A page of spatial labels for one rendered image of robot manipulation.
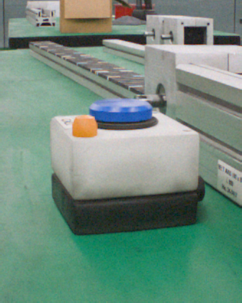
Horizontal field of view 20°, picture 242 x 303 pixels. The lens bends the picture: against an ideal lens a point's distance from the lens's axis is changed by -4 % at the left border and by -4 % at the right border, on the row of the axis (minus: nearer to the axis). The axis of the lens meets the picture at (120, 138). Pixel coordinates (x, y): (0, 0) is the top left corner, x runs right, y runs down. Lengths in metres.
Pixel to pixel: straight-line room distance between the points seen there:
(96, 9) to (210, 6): 9.32
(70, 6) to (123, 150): 2.27
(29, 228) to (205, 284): 0.13
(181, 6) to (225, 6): 0.78
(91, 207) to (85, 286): 0.08
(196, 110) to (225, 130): 0.06
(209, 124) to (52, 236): 0.16
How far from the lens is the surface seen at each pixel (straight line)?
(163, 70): 0.61
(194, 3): 11.86
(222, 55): 0.60
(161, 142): 0.42
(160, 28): 1.68
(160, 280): 0.35
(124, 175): 0.41
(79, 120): 0.41
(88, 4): 2.67
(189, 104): 0.55
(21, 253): 0.39
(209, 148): 0.52
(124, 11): 4.13
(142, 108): 0.43
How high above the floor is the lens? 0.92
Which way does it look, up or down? 12 degrees down
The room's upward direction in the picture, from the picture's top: straight up
